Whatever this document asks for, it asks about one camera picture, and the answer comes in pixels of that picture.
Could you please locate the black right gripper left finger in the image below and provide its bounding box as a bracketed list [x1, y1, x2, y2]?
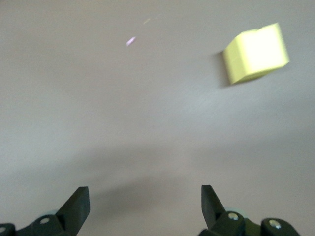
[0, 186, 92, 236]

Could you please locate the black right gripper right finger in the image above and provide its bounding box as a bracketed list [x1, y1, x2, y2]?
[198, 184, 302, 236]

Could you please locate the yellow foam block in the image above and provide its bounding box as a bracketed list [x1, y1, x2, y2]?
[222, 22, 290, 85]

